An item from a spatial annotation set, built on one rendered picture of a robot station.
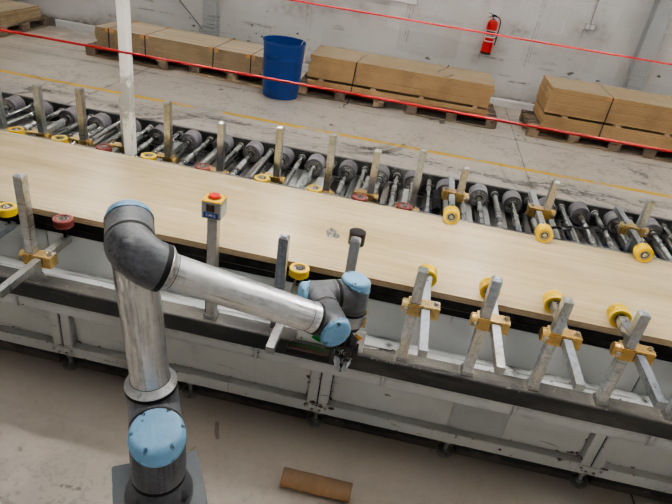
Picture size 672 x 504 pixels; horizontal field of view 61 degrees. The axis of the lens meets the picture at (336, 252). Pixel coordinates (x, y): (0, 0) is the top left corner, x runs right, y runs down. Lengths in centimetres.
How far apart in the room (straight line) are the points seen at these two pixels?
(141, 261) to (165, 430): 54
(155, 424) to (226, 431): 116
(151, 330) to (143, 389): 21
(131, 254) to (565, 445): 216
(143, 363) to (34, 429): 134
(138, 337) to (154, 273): 32
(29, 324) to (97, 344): 35
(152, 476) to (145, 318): 43
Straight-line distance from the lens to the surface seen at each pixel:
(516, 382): 230
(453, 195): 300
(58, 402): 303
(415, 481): 276
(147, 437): 165
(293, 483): 257
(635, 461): 300
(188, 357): 282
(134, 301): 153
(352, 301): 169
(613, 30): 919
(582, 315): 244
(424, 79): 770
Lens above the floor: 211
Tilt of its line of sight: 30 degrees down
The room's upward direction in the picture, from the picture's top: 9 degrees clockwise
